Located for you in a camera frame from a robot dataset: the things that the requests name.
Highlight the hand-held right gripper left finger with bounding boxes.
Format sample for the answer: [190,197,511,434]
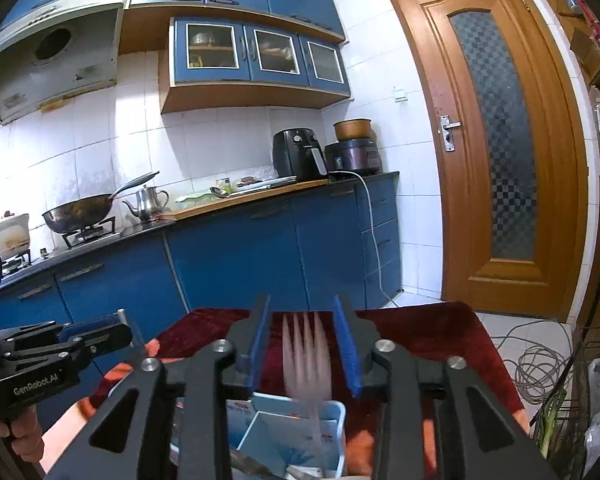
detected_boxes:
[52,294,273,480]

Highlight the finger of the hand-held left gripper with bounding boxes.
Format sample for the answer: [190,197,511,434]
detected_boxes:
[7,326,133,368]
[0,310,131,347]

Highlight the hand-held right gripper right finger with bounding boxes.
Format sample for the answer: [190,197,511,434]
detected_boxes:
[332,294,561,480]

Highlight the slim steel fork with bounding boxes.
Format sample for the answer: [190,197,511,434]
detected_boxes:
[281,312,338,478]

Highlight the light blue utensil box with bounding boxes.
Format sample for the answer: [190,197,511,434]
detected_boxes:
[225,394,347,480]

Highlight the person's left hand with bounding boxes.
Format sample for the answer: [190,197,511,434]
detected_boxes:
[0,416,45,463]

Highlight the red and peach plush blanket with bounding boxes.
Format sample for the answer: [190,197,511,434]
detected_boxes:
[45,301,536,480]

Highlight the blue base cabinets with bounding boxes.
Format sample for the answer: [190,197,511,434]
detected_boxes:
[0,175,403,356]

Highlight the gas stove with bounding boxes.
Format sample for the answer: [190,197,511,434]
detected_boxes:
[62,216,122,250]

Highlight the black kitchen countertop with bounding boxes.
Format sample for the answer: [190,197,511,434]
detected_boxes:
[0,171,400,288]

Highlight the black wok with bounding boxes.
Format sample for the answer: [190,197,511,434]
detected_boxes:
[42,170,161,235]

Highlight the white cooking pot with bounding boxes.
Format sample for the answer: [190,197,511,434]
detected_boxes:
[0,213,31,256]

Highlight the steel kettle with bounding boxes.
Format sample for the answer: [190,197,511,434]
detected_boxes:
[122,185,170,223]

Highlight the wooden cutting board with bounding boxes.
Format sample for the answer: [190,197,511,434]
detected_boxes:
[159,176,331,222]

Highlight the black air fryer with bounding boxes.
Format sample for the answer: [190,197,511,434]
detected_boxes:
[272,128,328,182]

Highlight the dark rice cooker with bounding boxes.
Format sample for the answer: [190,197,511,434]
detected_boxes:
[325,137,383,176]

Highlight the wooden door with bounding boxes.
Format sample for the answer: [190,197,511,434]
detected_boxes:
[389,0,588,323]

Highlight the green vegetable stalks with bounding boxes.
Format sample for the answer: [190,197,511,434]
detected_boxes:
[537,389,567,457]

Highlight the brown pot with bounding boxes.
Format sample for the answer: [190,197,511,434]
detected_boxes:
[333,118,373,142]

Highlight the range hood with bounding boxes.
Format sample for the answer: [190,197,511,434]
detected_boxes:
[0,0,126,126]

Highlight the white power cable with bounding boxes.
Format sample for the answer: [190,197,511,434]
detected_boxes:
[330,170,406,308]

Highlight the grey cables on floor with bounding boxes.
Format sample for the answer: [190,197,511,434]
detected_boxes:
[490,317,581,406]

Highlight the black wire rack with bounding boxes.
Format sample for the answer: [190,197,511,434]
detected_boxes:
[535,240,600,480]

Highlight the metal door handle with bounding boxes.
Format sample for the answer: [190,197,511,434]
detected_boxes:
[439,115,462,152]

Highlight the glass door wall cabinet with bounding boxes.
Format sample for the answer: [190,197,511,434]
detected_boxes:
[160,15,353,115]

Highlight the wooden wall shelf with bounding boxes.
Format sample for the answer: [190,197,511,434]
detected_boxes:
[520,0,600,86]

